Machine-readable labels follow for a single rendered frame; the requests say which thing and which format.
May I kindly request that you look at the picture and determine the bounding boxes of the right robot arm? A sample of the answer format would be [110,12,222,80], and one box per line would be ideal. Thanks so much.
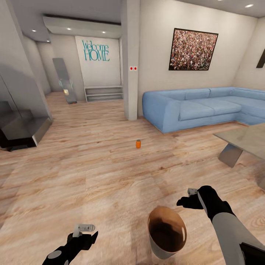
[177,185,265,265]

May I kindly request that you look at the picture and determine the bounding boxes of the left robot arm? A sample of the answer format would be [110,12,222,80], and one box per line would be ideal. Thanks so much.
[42,224,98,265]

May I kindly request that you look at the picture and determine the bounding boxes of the trash can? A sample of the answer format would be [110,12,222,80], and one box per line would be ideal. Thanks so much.
[148,206,187,259]

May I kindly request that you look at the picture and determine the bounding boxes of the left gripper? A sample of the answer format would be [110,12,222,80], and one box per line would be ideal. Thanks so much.
[67,231,98,257]

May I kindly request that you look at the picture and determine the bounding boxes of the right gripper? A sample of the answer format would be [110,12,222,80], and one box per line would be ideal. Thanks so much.
[177,195,204,209]

